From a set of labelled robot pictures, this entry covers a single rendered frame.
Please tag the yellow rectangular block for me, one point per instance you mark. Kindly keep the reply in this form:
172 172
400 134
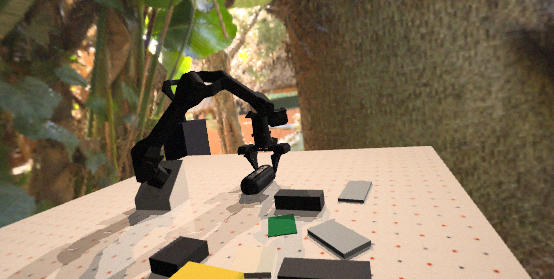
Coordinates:
193 270

